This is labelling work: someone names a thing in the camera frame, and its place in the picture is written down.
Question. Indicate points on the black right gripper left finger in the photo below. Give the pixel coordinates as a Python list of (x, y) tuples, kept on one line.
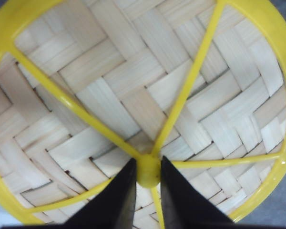
[(114, 206)]

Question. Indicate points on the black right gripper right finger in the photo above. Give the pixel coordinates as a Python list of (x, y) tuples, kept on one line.
[(183, 206)]

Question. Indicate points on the yellow bamboo steamer lid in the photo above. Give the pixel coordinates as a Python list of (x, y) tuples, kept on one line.
[(87, 85)]

